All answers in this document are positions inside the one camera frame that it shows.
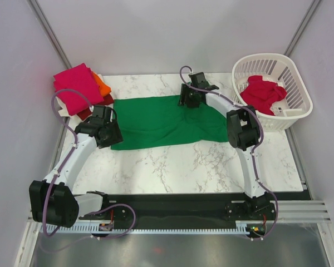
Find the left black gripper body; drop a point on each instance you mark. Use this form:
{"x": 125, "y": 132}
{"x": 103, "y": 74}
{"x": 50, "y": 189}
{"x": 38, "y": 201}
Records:
{"x": 113, "y": 135}

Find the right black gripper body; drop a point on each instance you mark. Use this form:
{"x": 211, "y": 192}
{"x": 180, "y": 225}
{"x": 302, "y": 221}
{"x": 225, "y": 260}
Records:
{"x": 190, "y": 99}

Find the green t shirt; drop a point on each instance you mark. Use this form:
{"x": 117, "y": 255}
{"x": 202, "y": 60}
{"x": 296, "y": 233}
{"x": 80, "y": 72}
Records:
{"x": 159, "y": 121}

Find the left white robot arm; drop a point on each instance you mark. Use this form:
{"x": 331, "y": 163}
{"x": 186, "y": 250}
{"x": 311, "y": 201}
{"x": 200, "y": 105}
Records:
{"x": 52, "y": 200}

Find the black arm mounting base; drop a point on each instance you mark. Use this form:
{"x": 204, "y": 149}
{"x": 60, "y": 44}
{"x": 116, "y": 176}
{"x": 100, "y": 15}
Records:
{"x": 189, "y": 210}

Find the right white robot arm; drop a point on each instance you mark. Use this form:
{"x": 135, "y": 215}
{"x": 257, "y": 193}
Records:
{"x": 245, "y": 135}

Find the folded orange t shirt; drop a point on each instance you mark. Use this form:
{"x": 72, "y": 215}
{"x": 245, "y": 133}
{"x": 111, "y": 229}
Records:
{"x": 103, "y": 87}

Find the folded pink t shirt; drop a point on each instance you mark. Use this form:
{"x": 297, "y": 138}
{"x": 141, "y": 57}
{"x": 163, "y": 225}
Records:
{"x": 80, "y": 79}

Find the red t shirt in basket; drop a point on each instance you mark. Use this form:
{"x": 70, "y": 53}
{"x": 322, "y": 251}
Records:
{"x": 262, "y": 94}

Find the white plastic laundry basket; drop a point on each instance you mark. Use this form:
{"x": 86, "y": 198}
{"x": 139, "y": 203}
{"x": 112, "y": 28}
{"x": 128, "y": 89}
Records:
{"x": 279, "y": 69}

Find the white slotted cable duct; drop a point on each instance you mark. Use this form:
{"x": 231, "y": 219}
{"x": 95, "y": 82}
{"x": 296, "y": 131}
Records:
{"x": 95, "y": 228}

